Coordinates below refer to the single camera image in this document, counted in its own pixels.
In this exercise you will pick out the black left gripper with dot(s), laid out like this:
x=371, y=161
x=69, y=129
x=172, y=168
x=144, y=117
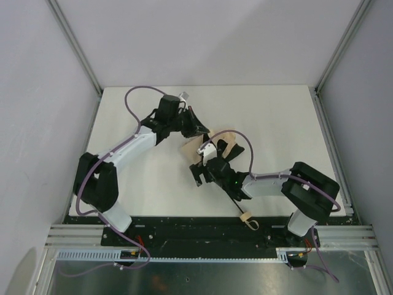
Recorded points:
x=188, y=121

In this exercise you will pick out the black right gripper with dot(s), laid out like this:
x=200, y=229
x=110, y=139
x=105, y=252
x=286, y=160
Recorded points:
x=213, y=161

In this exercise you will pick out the beige folding umbrella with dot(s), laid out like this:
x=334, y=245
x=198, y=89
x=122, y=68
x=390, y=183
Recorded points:
x=227, y=144

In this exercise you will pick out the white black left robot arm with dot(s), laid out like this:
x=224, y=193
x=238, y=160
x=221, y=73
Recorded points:
x=97, y=177

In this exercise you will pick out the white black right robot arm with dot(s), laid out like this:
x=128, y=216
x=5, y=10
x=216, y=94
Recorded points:
x=311, y=192

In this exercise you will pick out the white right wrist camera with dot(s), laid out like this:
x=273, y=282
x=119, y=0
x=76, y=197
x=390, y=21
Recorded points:
x=207, y=153

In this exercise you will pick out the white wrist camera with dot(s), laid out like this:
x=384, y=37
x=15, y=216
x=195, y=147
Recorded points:
x=183, y=96
x=207, y=153

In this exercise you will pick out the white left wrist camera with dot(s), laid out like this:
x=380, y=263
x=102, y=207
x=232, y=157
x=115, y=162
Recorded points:
x=183, y=96

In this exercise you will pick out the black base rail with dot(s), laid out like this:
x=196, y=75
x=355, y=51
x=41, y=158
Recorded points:
x=206, y=238

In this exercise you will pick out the aluminium right side rail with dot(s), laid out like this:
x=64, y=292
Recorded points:
x=332, y=151

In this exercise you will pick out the aluminium front cross rail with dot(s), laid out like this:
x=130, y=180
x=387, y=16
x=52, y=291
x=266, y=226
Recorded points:
x=332, y=238

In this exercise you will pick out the aluminium left corner post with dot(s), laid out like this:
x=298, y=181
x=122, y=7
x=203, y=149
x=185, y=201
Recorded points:
x=71, y=39

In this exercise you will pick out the aluminium corner frame post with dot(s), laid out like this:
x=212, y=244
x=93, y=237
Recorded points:
x=352, y=28

